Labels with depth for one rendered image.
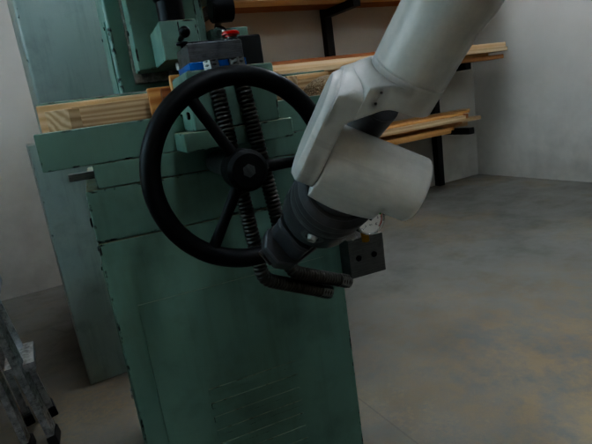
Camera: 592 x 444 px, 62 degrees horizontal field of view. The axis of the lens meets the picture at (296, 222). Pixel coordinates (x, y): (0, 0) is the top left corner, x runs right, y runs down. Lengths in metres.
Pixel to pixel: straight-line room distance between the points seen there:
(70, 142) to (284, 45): 3.00
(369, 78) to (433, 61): 0.05
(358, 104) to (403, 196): 0.10
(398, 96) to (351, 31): 3.68
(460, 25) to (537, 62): 4.13
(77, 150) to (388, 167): 0.55
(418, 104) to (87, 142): 0.59
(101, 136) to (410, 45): 0.58
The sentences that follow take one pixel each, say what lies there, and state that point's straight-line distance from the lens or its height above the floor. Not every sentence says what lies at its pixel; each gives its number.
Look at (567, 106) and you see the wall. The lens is 4.39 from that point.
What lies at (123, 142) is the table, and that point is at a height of 0.87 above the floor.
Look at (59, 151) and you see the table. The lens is 0.87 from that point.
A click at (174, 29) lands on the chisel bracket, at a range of 1.01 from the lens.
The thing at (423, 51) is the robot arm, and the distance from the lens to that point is 0.40.
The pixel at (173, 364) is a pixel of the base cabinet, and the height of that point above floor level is 0.46.
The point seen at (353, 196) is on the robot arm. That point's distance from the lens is 0.46.
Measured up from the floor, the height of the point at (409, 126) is 0.61.
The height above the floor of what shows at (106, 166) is 0.83.
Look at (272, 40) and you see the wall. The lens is 3.73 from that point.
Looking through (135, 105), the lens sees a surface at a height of 0.93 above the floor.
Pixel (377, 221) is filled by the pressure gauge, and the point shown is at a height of 0.65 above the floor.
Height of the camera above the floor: 0.89
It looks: 14 degrees down
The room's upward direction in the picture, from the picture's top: 8 degrees counter-clockwise
